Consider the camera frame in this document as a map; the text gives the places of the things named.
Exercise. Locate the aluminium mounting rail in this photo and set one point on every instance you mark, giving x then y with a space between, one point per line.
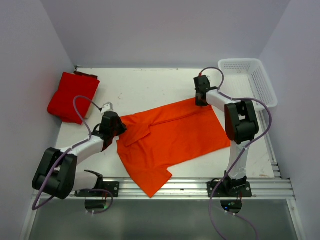
201 189

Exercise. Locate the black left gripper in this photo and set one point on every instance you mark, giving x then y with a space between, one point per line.
122 126

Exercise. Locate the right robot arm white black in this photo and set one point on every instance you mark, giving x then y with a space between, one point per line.
241 127

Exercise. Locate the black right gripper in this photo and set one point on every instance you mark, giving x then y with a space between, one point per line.
199 103

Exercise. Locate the folded red t shirt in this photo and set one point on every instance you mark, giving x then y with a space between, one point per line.
74 93

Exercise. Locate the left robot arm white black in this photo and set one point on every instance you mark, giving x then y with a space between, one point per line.
57 173

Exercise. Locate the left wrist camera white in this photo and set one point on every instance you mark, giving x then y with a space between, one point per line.
107 107

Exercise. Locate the white plastic basket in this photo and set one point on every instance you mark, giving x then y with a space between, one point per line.
247 78

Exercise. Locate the orange t shirt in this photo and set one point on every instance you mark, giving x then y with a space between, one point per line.
165 136

